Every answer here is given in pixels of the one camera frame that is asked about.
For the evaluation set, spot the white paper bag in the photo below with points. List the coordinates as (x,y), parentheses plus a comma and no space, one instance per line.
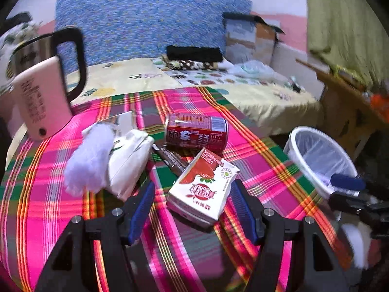
(127,164)

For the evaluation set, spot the brown snack wrapper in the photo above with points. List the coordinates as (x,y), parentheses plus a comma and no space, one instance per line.
(170,158)

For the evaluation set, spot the red drink can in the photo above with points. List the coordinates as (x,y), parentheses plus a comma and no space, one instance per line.
(194,133)

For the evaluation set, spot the orange object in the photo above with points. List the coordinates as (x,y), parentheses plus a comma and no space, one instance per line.
(380,102)

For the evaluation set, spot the green curtain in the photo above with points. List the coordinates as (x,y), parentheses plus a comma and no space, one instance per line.
(343,21)

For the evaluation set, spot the person's light grey pants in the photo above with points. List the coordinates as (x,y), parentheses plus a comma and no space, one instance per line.
(358,246)

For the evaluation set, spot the white fluffy ball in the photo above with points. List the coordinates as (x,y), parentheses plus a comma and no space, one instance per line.
(88,161)

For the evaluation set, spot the red white drink carton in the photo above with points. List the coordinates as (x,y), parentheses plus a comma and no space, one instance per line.
(200,194)

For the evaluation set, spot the small dark bottle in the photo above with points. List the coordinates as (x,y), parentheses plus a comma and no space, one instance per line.
(294,85)

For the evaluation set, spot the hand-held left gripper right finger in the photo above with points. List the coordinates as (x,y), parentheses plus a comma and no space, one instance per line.
(243,210)

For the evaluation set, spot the black folded clothes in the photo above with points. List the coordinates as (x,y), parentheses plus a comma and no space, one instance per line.
(194,54)

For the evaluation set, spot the white cabinet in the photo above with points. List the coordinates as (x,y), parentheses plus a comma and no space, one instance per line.
(297,67)

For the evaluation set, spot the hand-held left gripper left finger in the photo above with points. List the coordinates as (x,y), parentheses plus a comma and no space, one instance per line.
(141,210)

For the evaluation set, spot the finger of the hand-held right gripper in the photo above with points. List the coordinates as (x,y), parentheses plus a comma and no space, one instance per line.
(348,182)
(349,200)

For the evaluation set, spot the steel electric kettle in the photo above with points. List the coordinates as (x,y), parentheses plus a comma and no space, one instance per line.
(33,48)

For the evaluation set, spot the wooden folding table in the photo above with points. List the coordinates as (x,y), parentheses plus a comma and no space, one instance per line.
(343,103)

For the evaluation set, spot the blue floral headboard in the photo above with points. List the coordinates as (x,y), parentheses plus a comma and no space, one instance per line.
(146,21)

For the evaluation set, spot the pineapple print bedding bag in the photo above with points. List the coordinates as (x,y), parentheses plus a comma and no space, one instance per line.
(15,33)

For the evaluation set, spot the white green printed plastic bag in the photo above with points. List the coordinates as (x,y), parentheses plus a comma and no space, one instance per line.
(252,68)

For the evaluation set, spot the clear bin liner bag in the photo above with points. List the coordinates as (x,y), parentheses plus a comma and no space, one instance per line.
(319,158)

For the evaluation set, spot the open cardboard box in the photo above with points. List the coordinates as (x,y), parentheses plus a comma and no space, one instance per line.
(264,42)

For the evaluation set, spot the brown polka dot cloth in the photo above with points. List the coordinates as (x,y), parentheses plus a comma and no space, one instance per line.
(194,65)

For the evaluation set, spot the white round trash bin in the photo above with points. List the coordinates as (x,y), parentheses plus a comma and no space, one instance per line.
(304,173)

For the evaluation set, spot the pink green plaid tablecloth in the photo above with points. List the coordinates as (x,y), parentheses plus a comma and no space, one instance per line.
(45,219)

